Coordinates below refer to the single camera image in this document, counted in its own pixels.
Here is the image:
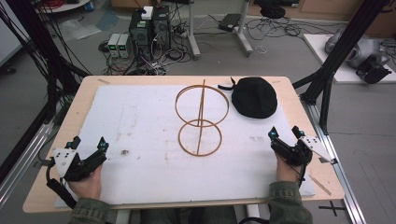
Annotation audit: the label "tangle of cables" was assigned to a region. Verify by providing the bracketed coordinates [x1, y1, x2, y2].
[98, 40, 193, 77]

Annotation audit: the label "black computer tower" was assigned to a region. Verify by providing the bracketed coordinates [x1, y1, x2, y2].
[151, 5, 172, 52]
[128, 8, 154, 61]

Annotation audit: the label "loose black floor cables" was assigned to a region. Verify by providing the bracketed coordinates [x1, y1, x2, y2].
[245, 16, 313, 42]

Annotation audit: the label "white box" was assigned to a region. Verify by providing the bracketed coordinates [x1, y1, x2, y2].
[140, 6, 154, 21]

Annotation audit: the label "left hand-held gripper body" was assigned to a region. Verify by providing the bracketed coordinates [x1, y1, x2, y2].
[52, 147, 108, 183]

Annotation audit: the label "grey shell-shaped object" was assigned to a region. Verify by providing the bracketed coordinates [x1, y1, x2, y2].
[324, 28, 390, 70]

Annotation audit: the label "black round stool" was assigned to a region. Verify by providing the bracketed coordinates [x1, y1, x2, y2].
[259, 4, 287, 20]

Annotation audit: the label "white foam mat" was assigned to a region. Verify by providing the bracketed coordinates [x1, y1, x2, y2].
[53, 84, 318, 209]

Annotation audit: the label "thin wooden stick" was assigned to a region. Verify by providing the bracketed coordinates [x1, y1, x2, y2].
[307, 174, 332, 197]

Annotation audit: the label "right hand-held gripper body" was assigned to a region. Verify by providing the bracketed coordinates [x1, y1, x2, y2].
[269, 135, 339, 167]

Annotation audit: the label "flat black box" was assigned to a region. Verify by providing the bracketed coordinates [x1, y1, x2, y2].
[218, 12, 243, 33]

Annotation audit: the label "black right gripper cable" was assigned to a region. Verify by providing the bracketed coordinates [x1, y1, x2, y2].
[297, 163, 308, 189]

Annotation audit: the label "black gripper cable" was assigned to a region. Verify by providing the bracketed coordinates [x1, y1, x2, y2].
[45, 161, 78, 210]
[297, 163, 308, 189]

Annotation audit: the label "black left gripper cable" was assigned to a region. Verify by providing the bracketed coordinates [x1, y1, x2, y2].
[45, 161, 78, 210]

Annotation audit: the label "black device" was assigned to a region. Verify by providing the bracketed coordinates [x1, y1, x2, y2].
[355, 54, 393, 85]

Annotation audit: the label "white platform board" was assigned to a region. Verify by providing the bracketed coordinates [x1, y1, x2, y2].
[303, 33, 396, 85]

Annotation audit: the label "person's left hand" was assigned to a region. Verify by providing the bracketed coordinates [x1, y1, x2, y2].
[68, 165, 104, 201]

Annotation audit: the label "grey power supply unit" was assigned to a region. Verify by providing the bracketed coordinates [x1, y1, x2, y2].
[106, 33, 121, 58]
[117, 33, 131, 59]

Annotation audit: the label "aluminium rail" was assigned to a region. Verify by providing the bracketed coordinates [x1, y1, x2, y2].
[0, 121, 56, 207]
[299, 98, 367, 224]

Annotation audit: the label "white round table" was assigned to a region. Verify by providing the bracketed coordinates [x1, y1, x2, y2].
[35, 0, 92, 14]

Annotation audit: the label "wooden ring hat stand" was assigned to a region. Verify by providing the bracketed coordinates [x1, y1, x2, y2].
[175, 78, 231, 158]

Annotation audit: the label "clear plastic sheet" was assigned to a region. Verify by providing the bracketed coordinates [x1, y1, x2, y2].
[58, 18, 103, 42]

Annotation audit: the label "black frame stand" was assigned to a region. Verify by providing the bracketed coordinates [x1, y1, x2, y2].
[0, 0, 92, 125]
[291, 0, 390, 135]

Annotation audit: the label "person's right hand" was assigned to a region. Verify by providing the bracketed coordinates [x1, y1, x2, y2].
[275, 153, 303, 184]

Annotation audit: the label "black hat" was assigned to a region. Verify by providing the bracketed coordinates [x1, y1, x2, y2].
[217, 76, 279, 119]

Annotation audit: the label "white desk leg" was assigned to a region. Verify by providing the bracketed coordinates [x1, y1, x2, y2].
[234, 0, 255, 58]
[187, 0, 202, 61]

